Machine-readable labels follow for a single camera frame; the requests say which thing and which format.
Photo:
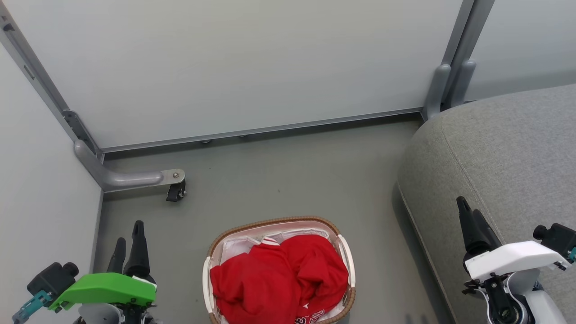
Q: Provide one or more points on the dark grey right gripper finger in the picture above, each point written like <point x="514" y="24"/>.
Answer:
<point x="468" y="229"/>
<point x="487" y="236"/>

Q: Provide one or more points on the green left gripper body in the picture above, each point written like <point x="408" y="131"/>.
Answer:
<point x="108" y="290"/>

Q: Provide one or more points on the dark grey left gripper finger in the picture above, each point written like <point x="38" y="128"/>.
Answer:
<point x="137" y="252"/>
<point x="117" y="258"/>

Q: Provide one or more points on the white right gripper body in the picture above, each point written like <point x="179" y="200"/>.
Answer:
<point x="513" y="258"/>

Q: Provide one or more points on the white cloth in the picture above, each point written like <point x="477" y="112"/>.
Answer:
<point x="236" y="249"/>

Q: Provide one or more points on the red garment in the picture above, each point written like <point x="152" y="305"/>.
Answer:
<point x="270" y="288"/>

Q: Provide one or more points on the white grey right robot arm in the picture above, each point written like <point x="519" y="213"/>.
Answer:
<point x="540" y="306"/>

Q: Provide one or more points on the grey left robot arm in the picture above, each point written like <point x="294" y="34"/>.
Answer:
<point x="96" y="315"/>

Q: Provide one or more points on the grey fabric sofa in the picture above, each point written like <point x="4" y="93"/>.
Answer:
<point x="495" y="157"/>

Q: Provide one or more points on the black caster wheel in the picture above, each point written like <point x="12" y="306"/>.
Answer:
<point x="175" y="192"/>

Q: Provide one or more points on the grey partition foot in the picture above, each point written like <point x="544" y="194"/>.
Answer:
<point x="126" y="180"/>

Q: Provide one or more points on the woven laundry basket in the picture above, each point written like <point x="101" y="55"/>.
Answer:
<point x="270" y="222"/>

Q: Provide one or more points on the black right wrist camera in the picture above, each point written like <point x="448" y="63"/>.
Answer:
<point x="558" y="238"/>

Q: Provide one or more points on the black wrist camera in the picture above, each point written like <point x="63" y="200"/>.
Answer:
<point x="558" y="238"/>
<point x="51" y="279"/>

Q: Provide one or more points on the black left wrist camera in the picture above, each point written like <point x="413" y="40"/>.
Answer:
<point x="51" y="279"/>

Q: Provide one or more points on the grey partition bottom rail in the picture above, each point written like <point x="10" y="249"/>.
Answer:
<point x="270" y="129"/>

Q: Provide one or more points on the grey slotted partition post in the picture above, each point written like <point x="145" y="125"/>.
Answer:
<point x="45" y="85"/>

